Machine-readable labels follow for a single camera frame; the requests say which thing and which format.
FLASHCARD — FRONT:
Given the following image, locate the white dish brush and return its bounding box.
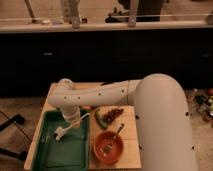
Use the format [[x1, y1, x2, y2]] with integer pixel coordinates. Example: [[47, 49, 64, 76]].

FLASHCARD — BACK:
[[54, 113, 89, 141]]

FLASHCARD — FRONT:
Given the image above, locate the orange bowl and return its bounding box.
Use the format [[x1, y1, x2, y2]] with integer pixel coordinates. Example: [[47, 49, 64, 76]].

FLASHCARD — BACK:
[[93, 131, 124, 164]]

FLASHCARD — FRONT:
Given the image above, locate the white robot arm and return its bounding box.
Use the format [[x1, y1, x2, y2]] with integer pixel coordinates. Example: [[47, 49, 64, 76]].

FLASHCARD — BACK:
[[48, 73, 198, 171]]

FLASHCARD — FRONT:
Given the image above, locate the green plastic tray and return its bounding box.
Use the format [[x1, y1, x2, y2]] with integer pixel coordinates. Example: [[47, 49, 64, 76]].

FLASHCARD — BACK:
[[31, 110, 89, 171]]

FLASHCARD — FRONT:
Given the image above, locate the green pepper with food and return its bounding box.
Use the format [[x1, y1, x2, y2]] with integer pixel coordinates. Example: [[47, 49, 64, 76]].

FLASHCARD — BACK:
[[95, 108, 124, 129]]

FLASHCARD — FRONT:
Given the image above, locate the orange fruit toy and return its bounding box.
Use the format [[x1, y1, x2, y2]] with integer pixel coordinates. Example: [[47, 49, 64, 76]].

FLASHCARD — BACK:
[[82, 106, 92, 111]]

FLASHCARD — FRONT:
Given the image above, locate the black chair base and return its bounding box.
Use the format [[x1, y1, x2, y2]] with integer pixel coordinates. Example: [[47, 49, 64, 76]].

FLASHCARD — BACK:
[[0, 114, 28, 161]]

